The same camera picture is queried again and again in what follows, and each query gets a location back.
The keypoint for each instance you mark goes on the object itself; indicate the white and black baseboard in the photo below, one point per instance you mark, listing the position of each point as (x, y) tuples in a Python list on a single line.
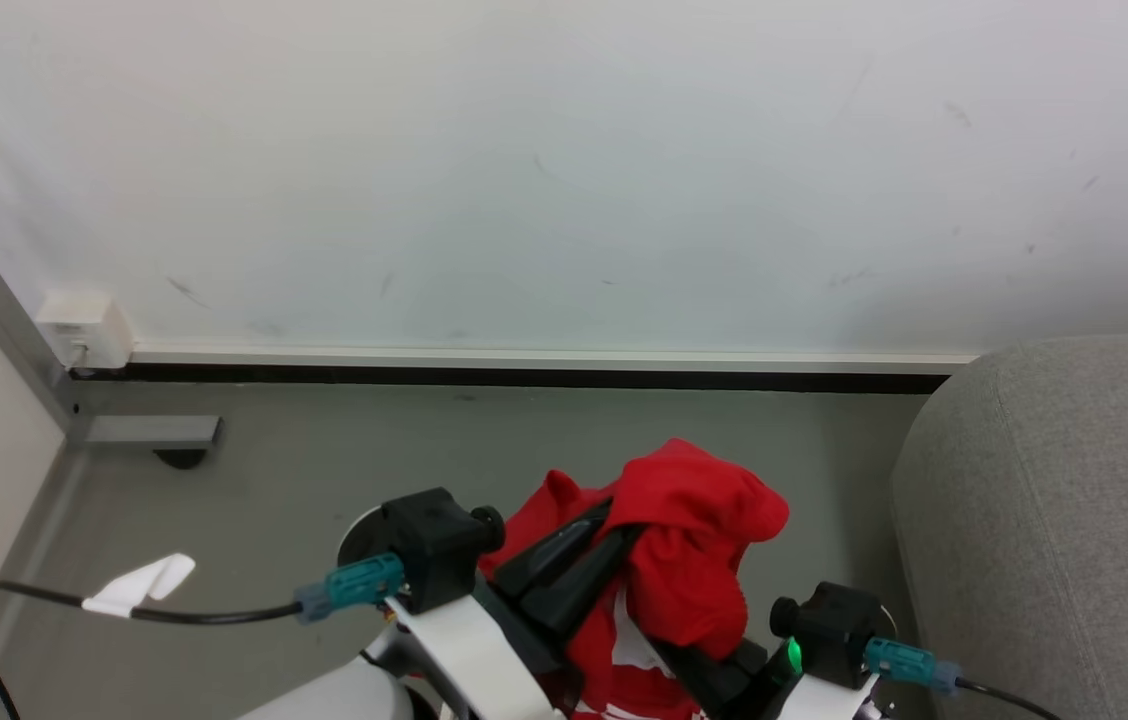
[(544, 367)]

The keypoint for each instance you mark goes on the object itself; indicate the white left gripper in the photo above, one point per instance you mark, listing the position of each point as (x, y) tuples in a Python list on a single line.
[(469, 660)]

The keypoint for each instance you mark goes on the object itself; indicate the grey fabric sofa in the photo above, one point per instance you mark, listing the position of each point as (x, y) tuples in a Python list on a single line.
[(1074, 520)]

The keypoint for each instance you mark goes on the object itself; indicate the red and white sports garment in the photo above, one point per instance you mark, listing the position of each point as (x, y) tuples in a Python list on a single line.
[(694, 520)]

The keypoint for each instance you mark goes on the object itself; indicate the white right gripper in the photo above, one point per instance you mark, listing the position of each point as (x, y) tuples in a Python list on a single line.
[(824, 705)]

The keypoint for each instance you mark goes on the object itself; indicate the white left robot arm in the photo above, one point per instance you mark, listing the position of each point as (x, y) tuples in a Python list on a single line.
[(324, 705)]

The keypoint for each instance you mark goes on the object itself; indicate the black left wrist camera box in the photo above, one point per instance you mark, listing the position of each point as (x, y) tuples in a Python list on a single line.
[(439, 545)]

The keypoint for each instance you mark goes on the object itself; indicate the white wall power adapter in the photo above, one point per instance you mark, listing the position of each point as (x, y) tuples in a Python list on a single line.
[(84, 328)]

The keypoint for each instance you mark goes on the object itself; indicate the black round floor pad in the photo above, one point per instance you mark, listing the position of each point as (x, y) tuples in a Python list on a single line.
[(182, 458)]

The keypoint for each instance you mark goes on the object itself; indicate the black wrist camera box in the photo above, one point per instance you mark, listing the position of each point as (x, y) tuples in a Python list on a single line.
[(439, 545), (834, 625)]

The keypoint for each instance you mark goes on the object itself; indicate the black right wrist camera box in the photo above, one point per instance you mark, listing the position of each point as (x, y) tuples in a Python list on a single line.
[(834, 625)]

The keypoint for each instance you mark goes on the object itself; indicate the grey metal frame post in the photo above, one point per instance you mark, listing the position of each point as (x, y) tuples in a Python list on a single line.
[(4, 320)]

